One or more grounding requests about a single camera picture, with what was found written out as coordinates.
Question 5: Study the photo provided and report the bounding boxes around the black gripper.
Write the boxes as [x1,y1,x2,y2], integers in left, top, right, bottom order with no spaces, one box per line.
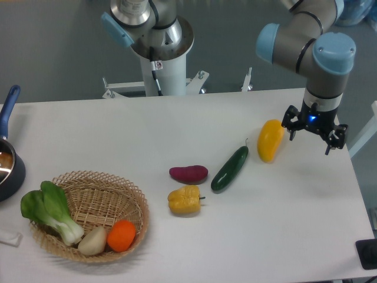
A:
[281,102,348,155]

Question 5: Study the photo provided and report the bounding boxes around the yellow mango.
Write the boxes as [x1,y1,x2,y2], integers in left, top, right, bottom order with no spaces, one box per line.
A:
[257,119,284,163]

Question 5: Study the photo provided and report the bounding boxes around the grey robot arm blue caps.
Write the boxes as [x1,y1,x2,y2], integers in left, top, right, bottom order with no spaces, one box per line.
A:
[101,1,356,150]

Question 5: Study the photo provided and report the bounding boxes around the dark green cucumber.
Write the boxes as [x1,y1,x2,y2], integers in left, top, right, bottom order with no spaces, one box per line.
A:
[210,140,249,193]

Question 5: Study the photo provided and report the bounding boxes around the blue plastic bag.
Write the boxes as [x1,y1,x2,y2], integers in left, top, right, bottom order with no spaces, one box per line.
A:
[335,0,375,27]

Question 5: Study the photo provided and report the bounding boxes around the purple sweet potato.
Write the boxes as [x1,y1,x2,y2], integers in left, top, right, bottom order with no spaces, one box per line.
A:
[169,165,209,185]

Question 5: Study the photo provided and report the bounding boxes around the black device at table edge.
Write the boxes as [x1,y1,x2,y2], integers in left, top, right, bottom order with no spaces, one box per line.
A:
[355,239,377,270]

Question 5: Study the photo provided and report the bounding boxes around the yellow bell pepper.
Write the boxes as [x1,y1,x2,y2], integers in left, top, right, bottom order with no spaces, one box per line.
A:
[167,185,204,215]

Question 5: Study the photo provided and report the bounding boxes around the orange fruit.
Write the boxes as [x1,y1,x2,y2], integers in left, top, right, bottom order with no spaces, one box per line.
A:
[107,220,136,252]

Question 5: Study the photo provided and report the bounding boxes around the woven bamboo basket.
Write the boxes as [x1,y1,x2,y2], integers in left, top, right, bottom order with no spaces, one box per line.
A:
[29,171,149,264]

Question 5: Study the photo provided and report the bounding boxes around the pale white onion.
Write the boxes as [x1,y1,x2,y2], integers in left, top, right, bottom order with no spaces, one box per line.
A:
[78,226,107,256]

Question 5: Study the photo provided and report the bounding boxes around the green bok choy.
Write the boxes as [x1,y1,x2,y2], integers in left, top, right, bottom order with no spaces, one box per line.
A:
[20,181,84,246]

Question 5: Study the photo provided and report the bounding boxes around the white plastic piece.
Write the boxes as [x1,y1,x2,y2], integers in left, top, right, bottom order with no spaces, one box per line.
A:
[0,229,23,247]

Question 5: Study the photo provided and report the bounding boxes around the white metal frame right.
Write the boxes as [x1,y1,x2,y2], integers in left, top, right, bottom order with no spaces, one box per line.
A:
[348,101,376,159]

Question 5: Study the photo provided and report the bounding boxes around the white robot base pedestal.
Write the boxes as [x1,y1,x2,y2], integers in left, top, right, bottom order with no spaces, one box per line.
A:
[102,54,209,98]

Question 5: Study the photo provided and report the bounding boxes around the black cable on pedestal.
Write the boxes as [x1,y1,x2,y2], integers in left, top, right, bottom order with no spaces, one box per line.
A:
[148,47,164,97]

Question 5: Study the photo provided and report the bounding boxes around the dark pot blue handle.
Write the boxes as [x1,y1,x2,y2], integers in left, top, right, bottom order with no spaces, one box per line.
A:
[1,85,26,202]

